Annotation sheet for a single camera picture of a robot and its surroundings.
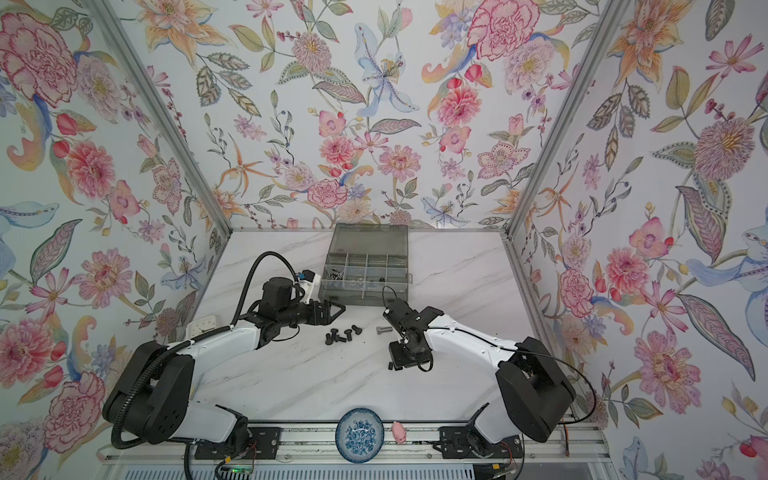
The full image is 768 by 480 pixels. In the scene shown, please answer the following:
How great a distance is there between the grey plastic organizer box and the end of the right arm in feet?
0.84

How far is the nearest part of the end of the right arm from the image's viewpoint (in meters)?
0.62

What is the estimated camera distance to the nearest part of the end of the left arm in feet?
2.23

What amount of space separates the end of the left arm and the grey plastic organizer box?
0.18 metres

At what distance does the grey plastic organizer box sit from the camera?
39.9 inches
